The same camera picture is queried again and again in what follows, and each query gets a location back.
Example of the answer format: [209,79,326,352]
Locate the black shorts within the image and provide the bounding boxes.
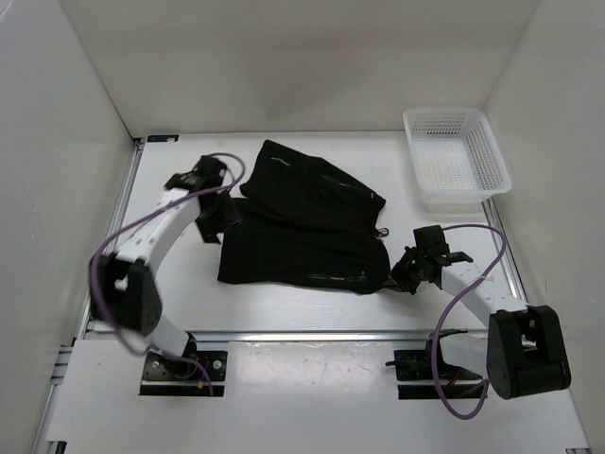
[217,140,390,294]

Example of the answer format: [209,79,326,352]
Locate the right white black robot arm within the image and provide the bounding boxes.
[389,247,571,400]

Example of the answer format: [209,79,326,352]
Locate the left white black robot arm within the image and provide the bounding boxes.
[89,184,233,378]

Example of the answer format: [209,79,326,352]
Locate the small dark corner label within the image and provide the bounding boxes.
[147,134,180,143]

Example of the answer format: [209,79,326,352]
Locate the white perforated plastic basket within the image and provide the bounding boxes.
[403,107,512,213]

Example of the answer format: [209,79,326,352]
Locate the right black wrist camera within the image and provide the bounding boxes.
[413,225,474,267]

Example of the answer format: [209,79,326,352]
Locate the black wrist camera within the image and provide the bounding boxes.
[164,156,227,192]
[413,225,474,267]

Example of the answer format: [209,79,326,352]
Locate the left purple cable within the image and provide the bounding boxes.
[89,152,247,396]

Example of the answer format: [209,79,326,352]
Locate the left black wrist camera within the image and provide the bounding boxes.
[164,156,227,192]

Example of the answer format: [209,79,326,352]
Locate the silver aluminium table rail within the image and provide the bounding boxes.
[112,131,502,342]

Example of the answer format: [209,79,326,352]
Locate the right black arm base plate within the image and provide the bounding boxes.
[385,348,483,400]

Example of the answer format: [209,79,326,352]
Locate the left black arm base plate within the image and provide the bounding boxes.
[139,347,228,397]

